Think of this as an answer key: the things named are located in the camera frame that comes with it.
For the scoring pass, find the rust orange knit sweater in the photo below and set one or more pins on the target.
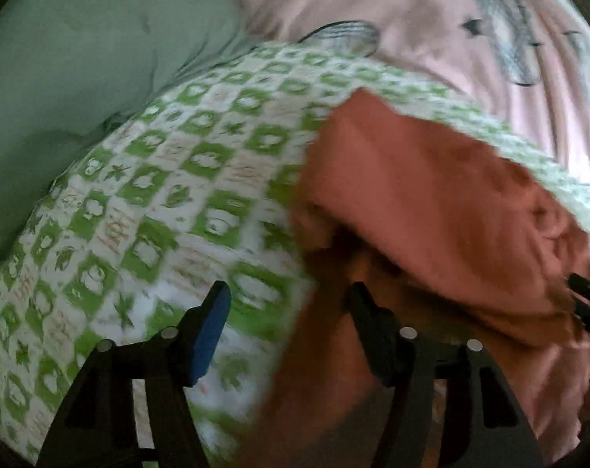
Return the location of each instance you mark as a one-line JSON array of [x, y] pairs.
[[459, 243]]

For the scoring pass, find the sage green pillow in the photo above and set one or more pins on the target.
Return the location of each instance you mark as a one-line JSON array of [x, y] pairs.
[[73, 70]]

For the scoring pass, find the pink heart print quilt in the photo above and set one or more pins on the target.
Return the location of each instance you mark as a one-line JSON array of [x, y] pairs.
[[525, 61]]

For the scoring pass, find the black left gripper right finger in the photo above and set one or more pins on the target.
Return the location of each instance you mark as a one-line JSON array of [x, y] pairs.
[[448, 399]]

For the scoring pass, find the green white patterned bedsheet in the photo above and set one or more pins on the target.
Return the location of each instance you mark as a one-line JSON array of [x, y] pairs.
[[193, 190]]

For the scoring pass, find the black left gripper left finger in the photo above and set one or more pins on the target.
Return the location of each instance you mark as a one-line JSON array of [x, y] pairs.
[[127, 405]]

